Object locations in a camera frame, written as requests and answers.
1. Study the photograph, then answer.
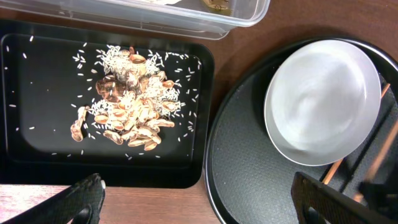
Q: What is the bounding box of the clear plastic waste bin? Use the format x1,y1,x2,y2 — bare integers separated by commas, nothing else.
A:
1,0,270,40

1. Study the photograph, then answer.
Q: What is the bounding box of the wooden chopstick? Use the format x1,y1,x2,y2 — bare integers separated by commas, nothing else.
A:
353,119,398,203
322,83,391,185

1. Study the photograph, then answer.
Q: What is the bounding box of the black rectangular tray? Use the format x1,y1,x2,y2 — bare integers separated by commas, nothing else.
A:
1,20,215,188

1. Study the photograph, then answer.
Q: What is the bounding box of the grey round plate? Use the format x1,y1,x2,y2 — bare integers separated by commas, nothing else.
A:
264,39,381,166

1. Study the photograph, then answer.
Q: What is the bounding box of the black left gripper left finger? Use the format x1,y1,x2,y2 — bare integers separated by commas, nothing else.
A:
3,174,106,224

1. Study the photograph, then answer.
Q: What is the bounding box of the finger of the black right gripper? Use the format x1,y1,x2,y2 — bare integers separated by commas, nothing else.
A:
359,163,397,218

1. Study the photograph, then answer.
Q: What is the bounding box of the food scraps and rice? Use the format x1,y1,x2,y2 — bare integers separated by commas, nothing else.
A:
2,34,203,161

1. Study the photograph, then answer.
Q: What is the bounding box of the round black serving tray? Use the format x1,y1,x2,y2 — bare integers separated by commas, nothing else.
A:
205,40,397,223

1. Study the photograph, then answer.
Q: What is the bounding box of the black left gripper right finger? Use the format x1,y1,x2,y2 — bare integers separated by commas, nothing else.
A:
290,172,395,223

